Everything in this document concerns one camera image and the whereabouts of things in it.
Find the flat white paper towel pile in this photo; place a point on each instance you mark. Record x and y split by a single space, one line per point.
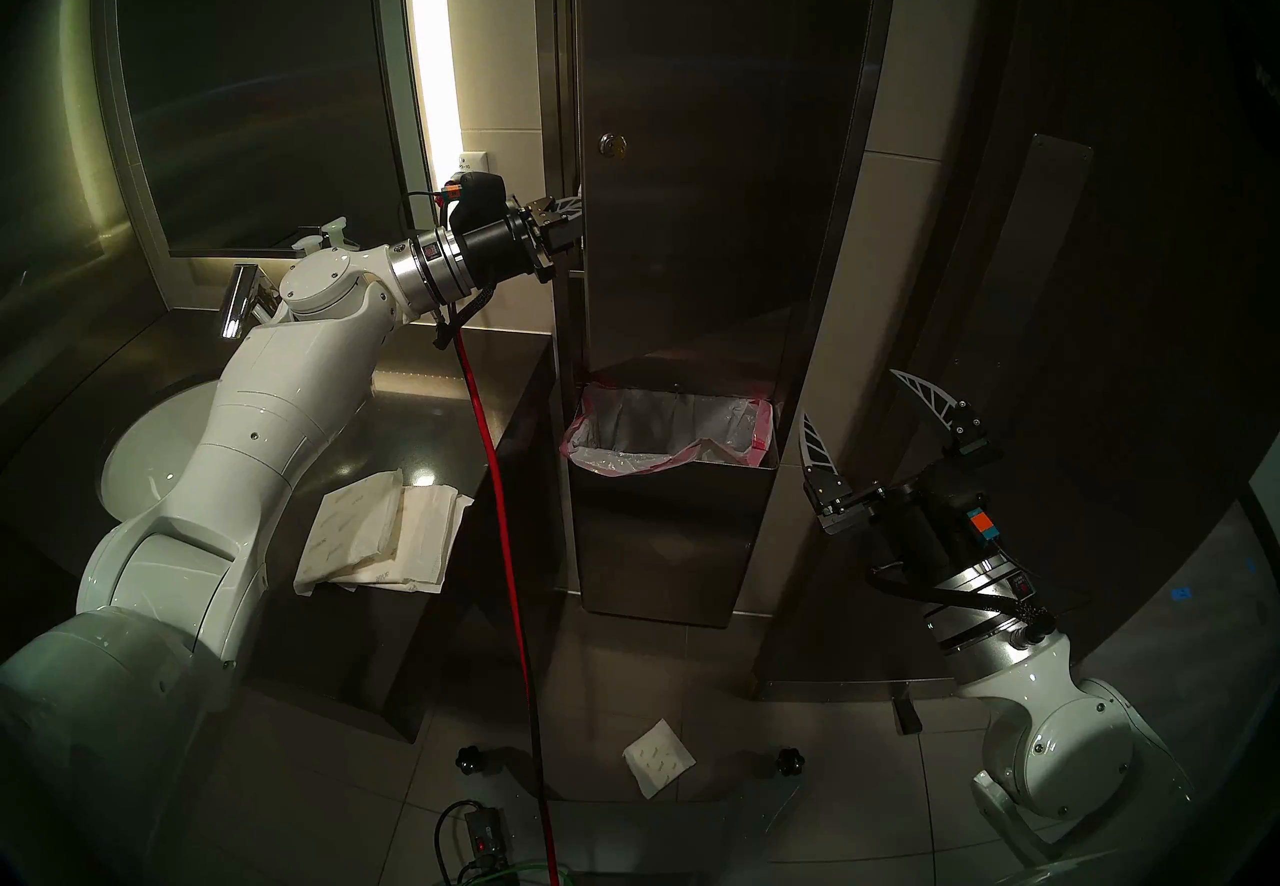
435 534

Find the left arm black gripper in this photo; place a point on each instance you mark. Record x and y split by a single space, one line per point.
500 249

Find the vertical wall light strip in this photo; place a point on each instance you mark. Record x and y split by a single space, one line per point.
430 44

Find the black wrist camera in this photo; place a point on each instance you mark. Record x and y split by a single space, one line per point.
950 506
480 199

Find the crumpled white paper towel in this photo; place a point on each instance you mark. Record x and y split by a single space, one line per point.
658 759

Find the black power box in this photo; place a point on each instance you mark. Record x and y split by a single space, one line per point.
490 839

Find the framed wall mirror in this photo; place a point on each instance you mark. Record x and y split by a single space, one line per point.
250 74

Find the dark vanity counter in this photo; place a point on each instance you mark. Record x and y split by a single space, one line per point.
440 414

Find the stainless towel dispenser door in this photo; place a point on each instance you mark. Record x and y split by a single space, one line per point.
700 94

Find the folded white paper towel stack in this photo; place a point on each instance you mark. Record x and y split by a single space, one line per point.
350 524

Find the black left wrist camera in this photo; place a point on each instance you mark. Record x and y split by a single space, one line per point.
480 199

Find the dark wooden door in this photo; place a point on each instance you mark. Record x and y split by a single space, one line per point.
1150 294

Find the black star knob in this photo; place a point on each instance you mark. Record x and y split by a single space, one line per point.
791 761
468 759

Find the clear soap pump bottle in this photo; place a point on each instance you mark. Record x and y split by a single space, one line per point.
305 243

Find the chrome faucet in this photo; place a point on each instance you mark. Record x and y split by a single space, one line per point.
238 299

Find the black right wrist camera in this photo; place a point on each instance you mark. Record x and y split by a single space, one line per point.
950 506

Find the stainless waste bin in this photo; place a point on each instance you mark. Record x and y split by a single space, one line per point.
670 544

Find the white sink basin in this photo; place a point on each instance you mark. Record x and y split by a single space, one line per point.
140 484

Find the white wall outlet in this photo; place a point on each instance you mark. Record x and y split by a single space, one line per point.
475 162

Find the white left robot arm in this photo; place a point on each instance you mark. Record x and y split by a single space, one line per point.
250 454

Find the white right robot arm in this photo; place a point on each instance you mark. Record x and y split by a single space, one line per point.
1070 754

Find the black door stop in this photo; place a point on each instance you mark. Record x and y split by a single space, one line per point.
908 714

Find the trash bin with pink liner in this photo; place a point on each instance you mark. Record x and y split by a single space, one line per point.
660 429

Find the stainless recessed dispenser cabinet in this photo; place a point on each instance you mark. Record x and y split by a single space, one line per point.
545 44

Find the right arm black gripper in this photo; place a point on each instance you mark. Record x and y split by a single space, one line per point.
910 544

